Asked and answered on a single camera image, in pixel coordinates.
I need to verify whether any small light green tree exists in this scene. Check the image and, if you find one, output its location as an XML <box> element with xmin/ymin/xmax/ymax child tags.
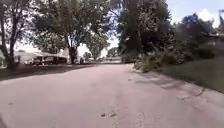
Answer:
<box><xmin>84</xmin><ymin>32</ymin><xmax>110</xmax><ymax>62</ymax></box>

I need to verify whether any broad leafy tree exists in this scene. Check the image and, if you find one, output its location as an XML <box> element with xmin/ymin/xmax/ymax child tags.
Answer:
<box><xmin>31</xmin><ymin>0</ymin><xmax>115</xmax><ymax>65</ymax></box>

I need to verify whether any grey asphalt road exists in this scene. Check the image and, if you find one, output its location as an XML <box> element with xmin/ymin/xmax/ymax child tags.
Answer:
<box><xmin>0</xmin><ymin>62</ymin><xmax>224</xmax><ymax>128</ymax></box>

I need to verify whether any large dark tree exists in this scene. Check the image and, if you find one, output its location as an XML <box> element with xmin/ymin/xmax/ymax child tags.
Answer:
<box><xmin>114</xmin><ymin>0</ymin><xmax>175</xmax><ymax>65</ymax></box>

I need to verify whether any row of bushes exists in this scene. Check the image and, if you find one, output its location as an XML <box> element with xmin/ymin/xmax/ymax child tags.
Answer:
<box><xmin>133</xmin><ymin>41</ymin><xmax>218</xmax><ymax>74</ymax></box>

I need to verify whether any low house with carport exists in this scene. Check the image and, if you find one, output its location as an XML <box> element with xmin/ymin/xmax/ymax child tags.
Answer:
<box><xmin>13</xmin><ymin>50</ymin><xmax>70</xmax><ymax>66</ymax></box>

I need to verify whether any pale concrete gutter strip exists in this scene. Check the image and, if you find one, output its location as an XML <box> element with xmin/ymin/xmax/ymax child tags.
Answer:
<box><xmin>126</xmin><ymin>64</ymin><xmax>224</xmax><ymax>115</ymax></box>

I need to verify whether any shaded grass verge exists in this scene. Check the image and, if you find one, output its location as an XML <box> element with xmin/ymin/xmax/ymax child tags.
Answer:
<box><xmin>0</xmin><ymin>63</ymin><xmax>98</xmax><ymax>82</ymax></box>

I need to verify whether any grass lawn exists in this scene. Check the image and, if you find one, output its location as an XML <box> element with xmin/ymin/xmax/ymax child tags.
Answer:
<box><xmin>155</xmin><ymin>55</ymin><xmax>224</xmax><ymax>95</ymax></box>

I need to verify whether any round dark tree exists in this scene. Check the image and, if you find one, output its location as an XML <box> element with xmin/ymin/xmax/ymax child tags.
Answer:
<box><xmin>174</xmin><ymin>13</ymin><xmax>216</xmax><ymax>48</ymax></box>

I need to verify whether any forked trunk tree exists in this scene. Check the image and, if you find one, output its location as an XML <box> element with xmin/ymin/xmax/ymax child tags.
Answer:
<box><xmin>0</xmin><ymin>0</ymin><xmax>38</xmax><ymax>70</ymax></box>

